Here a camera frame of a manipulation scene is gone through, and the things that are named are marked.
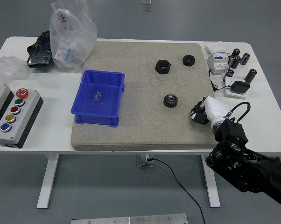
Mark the white socket panel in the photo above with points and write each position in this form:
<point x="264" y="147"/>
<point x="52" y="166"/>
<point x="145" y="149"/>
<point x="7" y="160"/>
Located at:
<point x="229" y="93"/>

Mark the small black hex nut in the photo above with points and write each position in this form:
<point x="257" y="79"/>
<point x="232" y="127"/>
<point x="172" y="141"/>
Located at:
<point x="189" y="60"/>

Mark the black gear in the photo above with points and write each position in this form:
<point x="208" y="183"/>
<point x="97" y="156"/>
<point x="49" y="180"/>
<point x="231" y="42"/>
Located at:
<point x="170" y="100"/>

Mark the white flat switch box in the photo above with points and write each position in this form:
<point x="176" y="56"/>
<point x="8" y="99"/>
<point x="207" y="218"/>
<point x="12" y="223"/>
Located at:
<point x="216" y="48"/>

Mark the blue plastic bin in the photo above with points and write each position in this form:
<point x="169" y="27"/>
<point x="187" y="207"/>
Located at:
<point x="97" y="109"/>

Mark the large black hex nut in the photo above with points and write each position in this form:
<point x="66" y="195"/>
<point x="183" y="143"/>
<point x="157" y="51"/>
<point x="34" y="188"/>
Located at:
<point x="162" y="67"/>

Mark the five-button control box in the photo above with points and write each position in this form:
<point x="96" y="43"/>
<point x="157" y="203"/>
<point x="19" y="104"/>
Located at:
<point x="16" y="121"/>

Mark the silver metal plate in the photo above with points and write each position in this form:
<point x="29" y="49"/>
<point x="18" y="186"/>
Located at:
<point x="131" y="219"/>

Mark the small clear screw bag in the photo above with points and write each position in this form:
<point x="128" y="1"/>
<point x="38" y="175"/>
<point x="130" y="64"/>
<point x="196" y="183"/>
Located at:
<point x="97" y="95"/>

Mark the clear floor fixture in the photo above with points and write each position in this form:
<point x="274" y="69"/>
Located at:
<point x="147" y="5"/>

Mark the black cylindrical capacitor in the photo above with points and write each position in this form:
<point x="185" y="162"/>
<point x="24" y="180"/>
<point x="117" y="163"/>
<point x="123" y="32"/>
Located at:
<point x="236" y="62"/>
<point x="229" y="73"/>
<point x="236" y="52"/>
<point x="250" y="75"/>
<point x="230" y="60"/>
<point x="245" y="58"/>

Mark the white circuit breaker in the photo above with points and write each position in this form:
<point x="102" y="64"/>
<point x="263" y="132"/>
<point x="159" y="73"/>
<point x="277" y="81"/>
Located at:
<point x="217" y="64"/>

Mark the white plastic shopping bag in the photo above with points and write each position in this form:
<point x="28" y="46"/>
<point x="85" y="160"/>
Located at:
<point x="70" y="42"/>

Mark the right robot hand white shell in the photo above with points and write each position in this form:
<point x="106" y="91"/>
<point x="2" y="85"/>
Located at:
<point x="216" y="108"/>

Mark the black crumpled packet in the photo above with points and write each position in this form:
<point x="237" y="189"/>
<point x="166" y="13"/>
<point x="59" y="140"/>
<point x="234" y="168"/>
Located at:
<point x="40" y="52"/>

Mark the black power adapter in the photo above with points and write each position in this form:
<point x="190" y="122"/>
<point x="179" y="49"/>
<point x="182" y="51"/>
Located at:
<point x="240" y="87"/>

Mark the white table leg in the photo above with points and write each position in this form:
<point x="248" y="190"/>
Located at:
<point x="212" y="186"/>
<point x="48" y="179"/>

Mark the clear bubble wrap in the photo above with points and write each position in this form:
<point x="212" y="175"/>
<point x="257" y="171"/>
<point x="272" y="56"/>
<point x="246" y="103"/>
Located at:
<point x="9" y="68"/>

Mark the grey-brown mat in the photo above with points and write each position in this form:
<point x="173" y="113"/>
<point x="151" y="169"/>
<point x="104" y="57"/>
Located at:
<point x="140" y="121"/>

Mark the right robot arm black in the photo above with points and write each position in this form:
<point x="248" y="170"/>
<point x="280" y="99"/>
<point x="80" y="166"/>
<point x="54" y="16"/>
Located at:
<point x="250" y="170"/>

